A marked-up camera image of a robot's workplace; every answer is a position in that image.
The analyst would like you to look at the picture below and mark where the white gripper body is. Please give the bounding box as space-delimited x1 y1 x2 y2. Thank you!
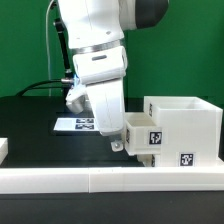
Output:
86 79 125 136

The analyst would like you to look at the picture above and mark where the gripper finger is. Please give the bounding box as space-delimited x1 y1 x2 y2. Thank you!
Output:
109 134 124 152

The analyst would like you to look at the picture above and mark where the black cable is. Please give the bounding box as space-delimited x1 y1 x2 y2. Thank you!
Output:
15 79 65 98

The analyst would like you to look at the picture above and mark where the white front drawer box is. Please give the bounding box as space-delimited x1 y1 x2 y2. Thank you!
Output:
137 154 160 167

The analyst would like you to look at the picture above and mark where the white left fence block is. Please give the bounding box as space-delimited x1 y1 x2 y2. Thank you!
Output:
0 138 8 165

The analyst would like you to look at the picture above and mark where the white drawer box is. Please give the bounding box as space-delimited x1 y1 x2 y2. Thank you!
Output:
124 112 162 156
137 154 160 167

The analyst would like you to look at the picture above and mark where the white drawer cabinet frame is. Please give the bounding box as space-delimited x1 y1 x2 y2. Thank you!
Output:
143 96 223 167

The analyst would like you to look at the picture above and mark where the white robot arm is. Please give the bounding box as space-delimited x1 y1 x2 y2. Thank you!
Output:
58 0 169 151

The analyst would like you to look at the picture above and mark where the white front fence rail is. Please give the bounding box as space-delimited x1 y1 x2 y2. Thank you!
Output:
0 166 224 194

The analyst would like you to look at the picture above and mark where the paper marker sheet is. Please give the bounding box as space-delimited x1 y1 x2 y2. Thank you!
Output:
54 118 98 131

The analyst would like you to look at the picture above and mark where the white cable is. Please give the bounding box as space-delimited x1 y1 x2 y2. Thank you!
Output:
45 0 55 97

